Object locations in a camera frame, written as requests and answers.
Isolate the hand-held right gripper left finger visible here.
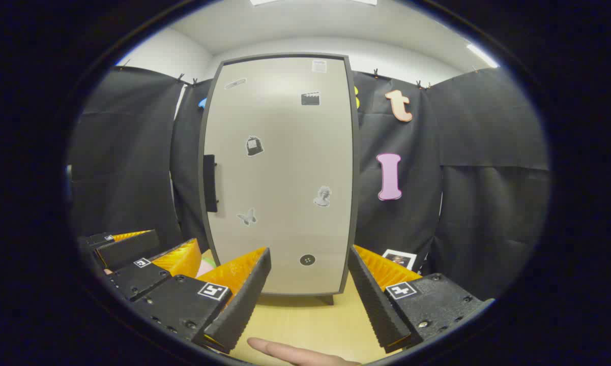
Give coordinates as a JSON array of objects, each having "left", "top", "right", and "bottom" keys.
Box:
[{"left": 131, "top": 247, "right": 272, "bottom": 355}]

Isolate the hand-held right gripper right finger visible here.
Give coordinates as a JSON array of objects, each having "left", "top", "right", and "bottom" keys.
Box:
[{"left": 347, "top": 245, "right": 490, "bottom": 354}]

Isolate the pink coaster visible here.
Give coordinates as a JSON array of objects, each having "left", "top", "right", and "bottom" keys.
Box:
[{"left": 197, "top": 257, "right": 218, "bottom": 279}]

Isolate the black cabinet door handle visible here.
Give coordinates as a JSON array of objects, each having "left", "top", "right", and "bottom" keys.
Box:
[{"left": 203, "top": 155, "right": 219, "bottom": 213}]

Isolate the white portrait cover book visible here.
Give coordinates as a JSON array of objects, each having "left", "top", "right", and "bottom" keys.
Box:
[{"left": 382, "top": 249, "right": 418, "bottom": 271}]

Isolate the black backdrop cloth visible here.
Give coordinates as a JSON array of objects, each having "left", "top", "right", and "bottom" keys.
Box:
[{"left": 69, "top": 65, "right": 551, "bottom": 301}]

